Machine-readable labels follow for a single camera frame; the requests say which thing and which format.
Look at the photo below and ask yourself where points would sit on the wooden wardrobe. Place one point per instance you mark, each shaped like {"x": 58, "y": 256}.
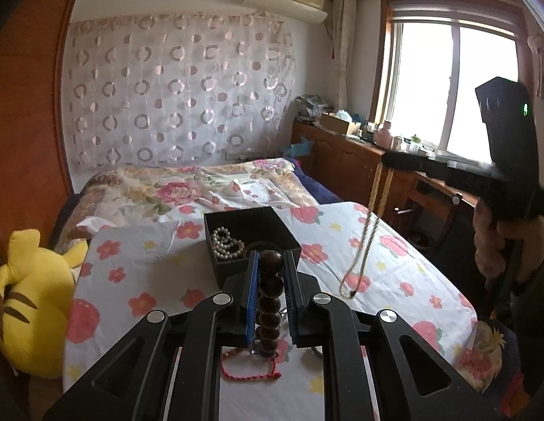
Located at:
{"x": 30, "y": 109}

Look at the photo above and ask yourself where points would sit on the circle patterned wall curtain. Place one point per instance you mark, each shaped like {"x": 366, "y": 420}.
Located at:
{"x": 175, "y": 87}

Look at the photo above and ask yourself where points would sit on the blue plastic bag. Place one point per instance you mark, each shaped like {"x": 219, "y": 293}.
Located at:
{"x": 303, "y": 145}

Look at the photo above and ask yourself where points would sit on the person's right forearm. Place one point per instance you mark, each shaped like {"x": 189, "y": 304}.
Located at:
{"x": 532, "y": 329}

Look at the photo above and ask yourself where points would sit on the window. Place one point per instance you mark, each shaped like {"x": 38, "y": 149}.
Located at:
{"x": 451, "y": 83}

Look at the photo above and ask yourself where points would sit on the pink bottle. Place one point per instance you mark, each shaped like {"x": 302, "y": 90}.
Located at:
{"x": 384, "y": 133}

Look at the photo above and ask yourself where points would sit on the white floral bed sheet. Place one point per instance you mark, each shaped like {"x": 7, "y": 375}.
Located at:
{"x": 136, "y": 254}

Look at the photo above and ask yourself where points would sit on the cardboard box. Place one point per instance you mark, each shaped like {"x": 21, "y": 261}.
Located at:
{"x": 337, "y": 123}

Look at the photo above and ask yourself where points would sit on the yellow striped plush toy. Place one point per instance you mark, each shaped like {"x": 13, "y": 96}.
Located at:
{"x": 33, "y": 298}

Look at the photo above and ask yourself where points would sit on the black jewelry box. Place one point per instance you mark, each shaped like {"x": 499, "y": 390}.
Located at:
{"x": 254, "y": 228}

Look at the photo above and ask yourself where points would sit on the beige window curtain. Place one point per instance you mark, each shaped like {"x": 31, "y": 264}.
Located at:
{"x": 344, "y": 52}

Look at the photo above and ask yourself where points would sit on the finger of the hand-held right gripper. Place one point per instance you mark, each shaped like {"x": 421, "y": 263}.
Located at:
{"x": 418, "y": 162}

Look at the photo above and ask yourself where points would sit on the wooden cabinet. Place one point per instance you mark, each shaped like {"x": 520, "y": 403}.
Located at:
{"x": 342, "y": 162}

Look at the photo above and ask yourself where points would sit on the floral quilt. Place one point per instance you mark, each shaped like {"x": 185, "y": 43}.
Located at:
{"x": 175, "y": 188}

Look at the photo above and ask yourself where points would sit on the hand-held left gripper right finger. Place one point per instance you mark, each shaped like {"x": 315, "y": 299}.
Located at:
{"x": 290, "y": 302}

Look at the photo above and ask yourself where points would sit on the person's right hand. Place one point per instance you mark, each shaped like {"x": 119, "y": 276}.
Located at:
{"x": 489, "y": 245}

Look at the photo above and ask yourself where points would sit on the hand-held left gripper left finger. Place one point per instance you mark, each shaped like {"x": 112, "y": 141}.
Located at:
{"x": 253, "y": 302}

